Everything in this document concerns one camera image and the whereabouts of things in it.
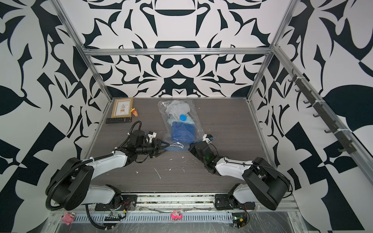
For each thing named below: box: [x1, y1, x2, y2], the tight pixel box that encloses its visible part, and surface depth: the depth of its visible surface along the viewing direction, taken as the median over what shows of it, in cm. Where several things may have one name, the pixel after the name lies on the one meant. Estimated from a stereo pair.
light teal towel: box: [167, 113, 195, 126], surface depth 104 cm
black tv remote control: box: [105, 116, 133, 124], surface depth 107 cm
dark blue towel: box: [171, 121, 196, 144], surface depth 98 cm
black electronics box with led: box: [231, 212, 247, 229], surface depth 73 cm
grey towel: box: [165, 99, 191, 119], surface depth 108 cm
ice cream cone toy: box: [130, 107, 139, 117], surface depth 110 cm
